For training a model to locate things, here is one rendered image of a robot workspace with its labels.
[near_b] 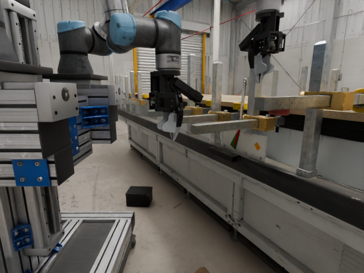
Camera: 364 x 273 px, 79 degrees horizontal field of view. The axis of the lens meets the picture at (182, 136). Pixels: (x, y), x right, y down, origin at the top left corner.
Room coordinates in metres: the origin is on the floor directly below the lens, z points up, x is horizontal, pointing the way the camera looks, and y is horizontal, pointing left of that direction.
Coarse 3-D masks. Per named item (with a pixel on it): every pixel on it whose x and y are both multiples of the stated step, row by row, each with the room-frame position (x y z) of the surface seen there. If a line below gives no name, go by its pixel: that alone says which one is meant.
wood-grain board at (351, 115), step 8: (184, 96) 2.05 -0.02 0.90; (208, 96) 2.05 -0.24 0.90; (224, 96) 2.05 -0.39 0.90; (232, 96) 2.05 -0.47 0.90; (240, 96) 2.05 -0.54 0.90; (224, 104) 1.33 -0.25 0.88; (232, 104) 1.26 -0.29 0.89; (296, 112) 0.91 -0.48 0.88; (304, 112) 0.88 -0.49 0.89; (328, 112) 0.80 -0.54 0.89; (336, 112) 0.78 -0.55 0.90; (344, 112) 0.76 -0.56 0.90; (352, 112) 0.74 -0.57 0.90; (352, 120) 0.73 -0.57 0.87; (360, 120) 0.71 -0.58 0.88
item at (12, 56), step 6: (0, 24) 0.57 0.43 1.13; (0, 30) 0.57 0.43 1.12; (0, 36) 0.56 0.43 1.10; (6, 36) 0.58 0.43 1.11; (0, 42) 0.55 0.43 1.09; (6, 42) 0.57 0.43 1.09; (0, 48) 0.54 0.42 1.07; (6, 48) 0.56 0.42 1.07; (12, 48) 0.59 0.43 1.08; (0, 54) 0.54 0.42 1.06; (6, 54) 0.55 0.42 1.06; (12, 54) 0.57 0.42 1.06; (6, 60) 0.55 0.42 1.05; (12, 60) 0.57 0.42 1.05; (18, 60) 0.60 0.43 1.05
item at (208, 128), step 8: (240, 120) 0.82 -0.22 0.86; (248, 120) 0.82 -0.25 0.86; (256, 120) 0.83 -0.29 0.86; (280, 120) 0.90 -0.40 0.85; (192, 128) 0.72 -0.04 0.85; (200, 128) 0.71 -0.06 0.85; (208, 128) 0.73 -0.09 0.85; (216, 128) 0.74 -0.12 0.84; (224, 128) 0.76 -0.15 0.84; (232, 128) 0.78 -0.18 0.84; (240, 128) 0.80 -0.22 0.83
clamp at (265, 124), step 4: (244, 116) 0.91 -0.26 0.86; (248, 116) 0.89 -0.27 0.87; (252, 116) 0.87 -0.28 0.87; (256, 116) 0.86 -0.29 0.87; (260, 116) 0.86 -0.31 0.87; (264, 116) 0.86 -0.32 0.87; (260, 120) 0.83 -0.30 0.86; (264, 120) 0.82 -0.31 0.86; (268, 120) 0.82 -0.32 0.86; (272, 120) 0.83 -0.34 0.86; (260, 124) 0.83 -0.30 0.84; (264, 124) 0.81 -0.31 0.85; (268, 124) 0.82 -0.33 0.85; (272, 124) 0.83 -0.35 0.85; (252, 128) 0.87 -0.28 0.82; (256, 128) 0.85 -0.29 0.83; (260, 128) 0.83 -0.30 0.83; (264, 128) 0.81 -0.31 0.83; (268, 128) 0.82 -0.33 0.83; (272, 128) 0.83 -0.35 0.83
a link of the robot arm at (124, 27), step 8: (112, 16) 0.59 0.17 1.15; (120, 16) 0.58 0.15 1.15; (128, 16) 0.59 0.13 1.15; (136, 16) 0.61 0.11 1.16; (112, 24) 0.59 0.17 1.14; (120, 24) 0.57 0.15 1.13; (128, 24) 0.58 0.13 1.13; (136, 24) 0.59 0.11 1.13; (144, 24) 0.60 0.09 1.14; (152, 24) 0.61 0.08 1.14; (112, 32) 0.60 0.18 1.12; (120, 32) 0.57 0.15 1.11; (128, 32) 0.58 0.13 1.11; (136, 32) 0.59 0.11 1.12; (144, 32) 0.60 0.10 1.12; (152, 32) 0.61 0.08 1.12; (112, 40) 0.60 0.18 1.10; (120, 40) 0.59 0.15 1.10; (128, 40) 0.59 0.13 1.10; (136, 40) 0.60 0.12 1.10; (144, 40) 0.61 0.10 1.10; (152, 40) 0.62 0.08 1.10; (128, 48) 0.66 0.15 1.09
